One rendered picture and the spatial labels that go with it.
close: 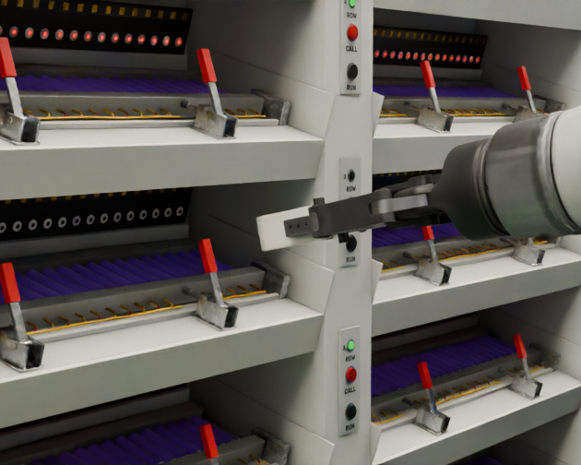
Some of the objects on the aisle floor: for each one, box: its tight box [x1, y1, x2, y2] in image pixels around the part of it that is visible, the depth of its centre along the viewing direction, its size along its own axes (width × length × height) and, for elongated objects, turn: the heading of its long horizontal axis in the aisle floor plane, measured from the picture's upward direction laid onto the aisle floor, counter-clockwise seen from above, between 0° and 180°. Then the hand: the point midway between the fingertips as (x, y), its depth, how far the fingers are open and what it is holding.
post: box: [187, 0, 373, 465], centre depth 156 cm, size 20×9×176 cm
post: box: [473, 0, 581, 465], centre depth 211 cm, size 20×9×176 cm
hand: (295, 227), depth 113 cm, fingers closed
